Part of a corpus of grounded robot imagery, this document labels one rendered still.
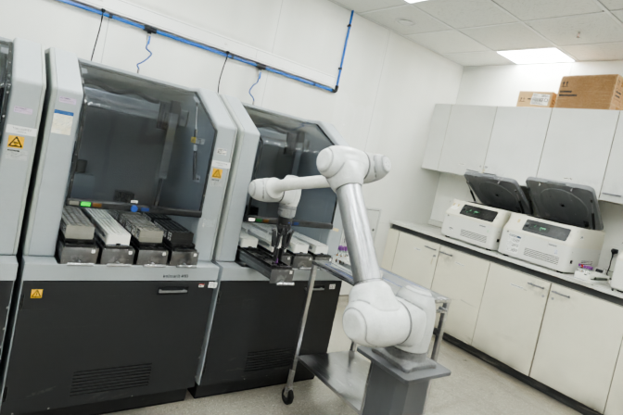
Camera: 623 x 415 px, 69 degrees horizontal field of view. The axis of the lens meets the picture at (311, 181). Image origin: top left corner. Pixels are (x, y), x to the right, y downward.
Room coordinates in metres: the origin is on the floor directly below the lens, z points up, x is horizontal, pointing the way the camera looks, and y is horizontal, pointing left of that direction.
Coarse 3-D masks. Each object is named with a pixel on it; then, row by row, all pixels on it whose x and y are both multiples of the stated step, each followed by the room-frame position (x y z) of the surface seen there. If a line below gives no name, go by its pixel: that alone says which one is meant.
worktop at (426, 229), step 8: (400, 224) 4.60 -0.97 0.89; (408, 224) 4.62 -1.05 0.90; (416, 224) 4.80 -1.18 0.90; (424, 224) 4.97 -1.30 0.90; (424, 232) 4.36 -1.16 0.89; (432, 232) 4.40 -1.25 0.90; (448, 240) 4.14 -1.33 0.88; (456, 240) 4.13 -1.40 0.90; (472, 248) 3.93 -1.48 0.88; (480, 248) 3.88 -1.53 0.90; (496, 256) 3.75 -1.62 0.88; (504, 256) 3.72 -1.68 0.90; (520, 264) 3.59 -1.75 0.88; (528, 264) 3.54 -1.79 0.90; (536, 264) 3.62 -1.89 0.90; (544, 272) 3.43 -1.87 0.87; (552, 272) 3.39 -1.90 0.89; (568, 272) 3.52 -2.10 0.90; (568, 280) 3.29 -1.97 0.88; (576, 280) 3.26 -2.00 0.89; (592, 288) 3.16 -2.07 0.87; (600, 288) 3.13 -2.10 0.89; (608, 288) 3.14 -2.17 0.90
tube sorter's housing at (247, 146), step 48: (240, 144) 2.35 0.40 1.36; (336, 144) 2.88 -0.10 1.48; (240, 192) 2.38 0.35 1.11; (336, 240) 2.83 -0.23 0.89; (240, 288) 2.35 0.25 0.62; (288, 288) 2.54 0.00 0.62; (336, 288) 2.76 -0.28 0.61; (240, 336) 2.39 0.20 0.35; (288, 336) 2.58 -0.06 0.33; (240, 384) 2.49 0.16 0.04
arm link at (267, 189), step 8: (312, 176) 2.10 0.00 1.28; (320, 176) 2.08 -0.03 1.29; (256, 184) 2.16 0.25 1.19; (264, 184) 2.16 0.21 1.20; (272, 184) 2.15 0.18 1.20; (280, 184) 2.12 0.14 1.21; (288, 184) 2.10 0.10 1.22; (296, 184) 2.09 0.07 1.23; (304, 184) 2.09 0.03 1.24; (312, 184) 2.08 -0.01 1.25; (320, 184) 2.07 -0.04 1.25; (328, 184) 2.06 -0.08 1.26; (248, 192) 2.19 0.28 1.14; (256, 192) 2.15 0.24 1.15; (264, 192) 2.16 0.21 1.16; (272, 192) 2.15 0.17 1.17; (280, 192) 2.15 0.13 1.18; (264, 200) 2.20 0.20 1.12; (272, 200) 2.20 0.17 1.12
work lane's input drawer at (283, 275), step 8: (240, 248) 2.43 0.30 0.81; (248, 248) 2.45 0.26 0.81; (256, 248) 2.48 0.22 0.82; (240, 256) 2.40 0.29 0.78; (248, 256) 2.34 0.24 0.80; (256, 256) 2.37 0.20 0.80; (264, 256) 2.41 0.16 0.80; (272, 256) 2.38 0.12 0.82; (248, 264) 2.32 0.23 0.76; (256, 264) 2.27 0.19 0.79; (264, 264) 2.23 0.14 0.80; (272, 264) 2.26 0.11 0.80; (280, 264) 2.21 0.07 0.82; (264, 272) 2.20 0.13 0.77; (272, 272) 2.16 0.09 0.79; (280, 272) 2.19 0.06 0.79; (288, 272) 2.22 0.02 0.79; (272, 280) 2.16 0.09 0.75; (280, 280) 2.19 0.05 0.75; (288, 280) 2.22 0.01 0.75
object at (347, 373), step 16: (336, 272) 2.30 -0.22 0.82; (384, 272) 2.53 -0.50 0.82; (400, 288) 2.25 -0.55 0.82; (304, 304) 2.46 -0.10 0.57; (448, 304) 2.24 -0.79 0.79; (304, 320) 2.46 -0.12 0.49; (336, 352) 2.62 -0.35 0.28; (352, 352) 2.67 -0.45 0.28; (432, 352) 2.25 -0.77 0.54; (320, 368) 2.38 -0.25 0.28; (336, 368) 2.42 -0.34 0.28; (352, 368) 2.46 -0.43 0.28; (368, 368) 2.50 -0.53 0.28; (288, 384) 2.46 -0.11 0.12; (336, 384) 2.23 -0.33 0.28; (352, 384) 2.27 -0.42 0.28; (288, 400) 2.44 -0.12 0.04; (352, 400) 2.11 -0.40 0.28
